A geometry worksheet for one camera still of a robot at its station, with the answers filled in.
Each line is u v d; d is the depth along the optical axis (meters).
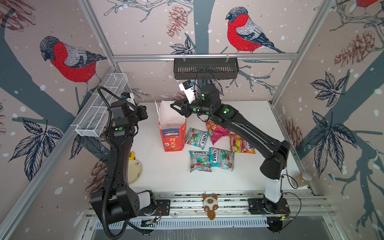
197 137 0.97
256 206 0.73
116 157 0.45
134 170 0.87
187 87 0.58
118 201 0.39
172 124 1.03
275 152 0.46
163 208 0.73
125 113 0.58
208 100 0.53
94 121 0.71
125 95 0.65
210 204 0.73
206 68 1.04
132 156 0.90
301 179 0.74
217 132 0.95
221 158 0.86
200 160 0.86
